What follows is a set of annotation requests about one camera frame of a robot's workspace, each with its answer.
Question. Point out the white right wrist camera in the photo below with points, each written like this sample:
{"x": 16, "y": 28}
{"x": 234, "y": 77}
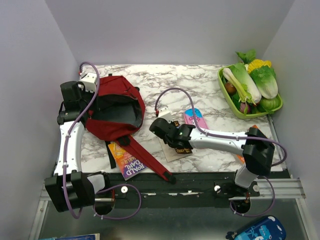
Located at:
{"x": 164, "y": 113}

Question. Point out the orange purple Roald Dahl book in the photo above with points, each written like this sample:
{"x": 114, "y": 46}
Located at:
{"x": 128, "y": 164}

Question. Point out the aluminium rail frame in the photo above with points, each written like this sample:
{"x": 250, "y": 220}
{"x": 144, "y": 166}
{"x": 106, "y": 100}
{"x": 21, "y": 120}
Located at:
{"x": 262, "y": 189}

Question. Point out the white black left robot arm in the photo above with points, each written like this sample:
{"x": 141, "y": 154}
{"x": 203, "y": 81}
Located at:
{"x": 69, "y": 188}

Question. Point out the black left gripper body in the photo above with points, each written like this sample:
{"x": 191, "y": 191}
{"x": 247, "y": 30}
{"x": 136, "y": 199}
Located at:
{"x": 87, "y": 97}

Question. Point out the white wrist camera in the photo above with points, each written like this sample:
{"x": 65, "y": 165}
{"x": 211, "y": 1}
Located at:
{"x": 89, "y": 80}
{"x": 164, "y": 113}

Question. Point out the dark blue pencil case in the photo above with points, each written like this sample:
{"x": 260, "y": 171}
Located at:
{"x": 265, "y": 228}

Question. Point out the green leafy vegetable toy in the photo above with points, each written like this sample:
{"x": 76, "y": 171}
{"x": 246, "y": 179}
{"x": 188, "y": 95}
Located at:
{"x": 247, "y": 57}

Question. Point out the blue book at bottom edge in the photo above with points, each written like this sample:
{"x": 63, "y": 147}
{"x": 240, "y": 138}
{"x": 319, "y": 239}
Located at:
{"x": 94, "y": 236}

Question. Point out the white green bok choy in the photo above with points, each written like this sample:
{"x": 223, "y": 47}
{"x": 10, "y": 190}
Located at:
{"x": 238, "y": 76}

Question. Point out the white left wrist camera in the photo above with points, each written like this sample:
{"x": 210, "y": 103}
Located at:
{"x": 89, "y": 80}

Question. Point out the green napa cabbage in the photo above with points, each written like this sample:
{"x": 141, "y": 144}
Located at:
{"x": 265, "y": 79}

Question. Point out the green vegetable basket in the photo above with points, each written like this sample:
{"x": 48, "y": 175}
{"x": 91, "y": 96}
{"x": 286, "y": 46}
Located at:
{"x": 232, "y": 101}

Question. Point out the black blue Treehouse book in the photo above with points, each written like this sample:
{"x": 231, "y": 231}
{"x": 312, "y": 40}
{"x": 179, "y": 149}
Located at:
{"x": 172, "y": 154}

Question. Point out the orange green Treehouse book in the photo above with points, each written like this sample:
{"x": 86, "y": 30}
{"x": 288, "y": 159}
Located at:
{"x": 253, "y": 149}

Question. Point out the brown mushroom toy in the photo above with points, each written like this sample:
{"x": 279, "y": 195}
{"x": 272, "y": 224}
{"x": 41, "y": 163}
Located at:
{"x": 231, "y": 90}

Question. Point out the purple onion toy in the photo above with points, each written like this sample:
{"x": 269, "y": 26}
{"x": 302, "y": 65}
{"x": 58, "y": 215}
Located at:
{"x": 245, "y": 108}

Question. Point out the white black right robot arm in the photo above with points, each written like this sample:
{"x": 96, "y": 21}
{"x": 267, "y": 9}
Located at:
{"x": 198, "y": 138}

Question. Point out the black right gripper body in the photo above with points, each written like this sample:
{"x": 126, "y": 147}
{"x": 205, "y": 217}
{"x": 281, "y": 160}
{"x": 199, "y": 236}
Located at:
{"x": 168, "y": 142}

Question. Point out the red student backpack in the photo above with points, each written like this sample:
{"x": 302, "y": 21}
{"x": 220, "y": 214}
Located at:
{"x": 120, "y": 113}

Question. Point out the yellow corn toy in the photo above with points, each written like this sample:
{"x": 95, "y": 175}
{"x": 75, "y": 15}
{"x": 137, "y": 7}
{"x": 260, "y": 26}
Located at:
{"x": 257, "y": 63}

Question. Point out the pink blue pencil case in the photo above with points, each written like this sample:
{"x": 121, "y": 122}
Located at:
{"x": 189, "y": 118}

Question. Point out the green round pumpkin toy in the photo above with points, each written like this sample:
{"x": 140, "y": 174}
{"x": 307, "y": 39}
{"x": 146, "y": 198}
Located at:
{"x": 268, "y": 105}

